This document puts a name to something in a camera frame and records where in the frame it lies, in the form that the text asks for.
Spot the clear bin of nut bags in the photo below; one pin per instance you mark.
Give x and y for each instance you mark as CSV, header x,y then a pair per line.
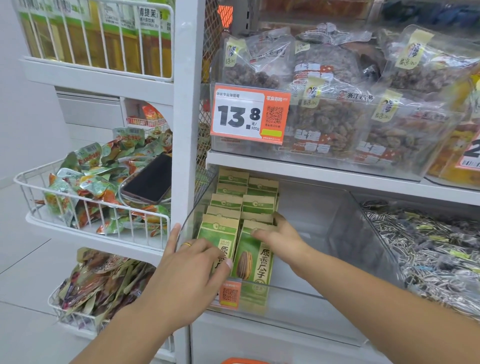
x,y
330,123

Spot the person's right hand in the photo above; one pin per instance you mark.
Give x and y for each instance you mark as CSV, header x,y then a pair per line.
x,y
288,243

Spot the pile of brown snack bags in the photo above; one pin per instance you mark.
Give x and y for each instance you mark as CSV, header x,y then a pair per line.
x,y
101,285

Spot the white store shelf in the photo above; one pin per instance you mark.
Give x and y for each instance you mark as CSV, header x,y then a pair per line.
x,y
187,112

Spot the pile of green snack bags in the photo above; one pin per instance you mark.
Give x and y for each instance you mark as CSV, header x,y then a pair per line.
x,y
90,157

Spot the white orange shopping basket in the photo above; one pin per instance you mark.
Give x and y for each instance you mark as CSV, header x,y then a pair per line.
x,y
243,362

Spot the empty clear plastic bin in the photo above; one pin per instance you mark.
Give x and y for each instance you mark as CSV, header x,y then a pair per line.
x,y
318,225

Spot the row of green packets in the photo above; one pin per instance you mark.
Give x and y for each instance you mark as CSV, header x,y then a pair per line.
x,y
232,176

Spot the stack of yellow snack bags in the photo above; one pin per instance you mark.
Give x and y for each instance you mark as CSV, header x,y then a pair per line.
x,y
450,150

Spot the black smartphone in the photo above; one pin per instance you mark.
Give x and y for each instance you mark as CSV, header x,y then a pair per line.
x,y
150,180

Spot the row of red orange packets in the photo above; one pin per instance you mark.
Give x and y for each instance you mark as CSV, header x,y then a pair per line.
x,y
150,112

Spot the person's right forearm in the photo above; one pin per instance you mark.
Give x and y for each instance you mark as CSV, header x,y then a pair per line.
x,y
375,307

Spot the green snack packet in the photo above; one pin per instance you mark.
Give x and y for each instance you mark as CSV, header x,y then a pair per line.
x,y
255,262
213,232

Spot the person's left hand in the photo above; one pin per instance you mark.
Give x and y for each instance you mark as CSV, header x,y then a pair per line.
x,y
180,285

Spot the person's left forearm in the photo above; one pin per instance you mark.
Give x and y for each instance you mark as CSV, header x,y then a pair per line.
x,y
123,341

